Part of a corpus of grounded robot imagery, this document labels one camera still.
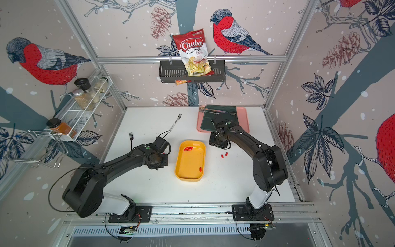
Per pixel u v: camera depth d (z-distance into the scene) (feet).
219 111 3.89
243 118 3.74
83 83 2.44
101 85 2.78
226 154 3.11
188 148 3.20
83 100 2.34
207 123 3.64
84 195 1.38
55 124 1.94
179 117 3.75
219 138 2.12
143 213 2.43
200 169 2.88
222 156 3.08
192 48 2.69
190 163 2.97
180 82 2.95
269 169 1.56
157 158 2.22
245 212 2.40
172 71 3.11
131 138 3.40
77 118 2.35
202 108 3.88
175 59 3.03
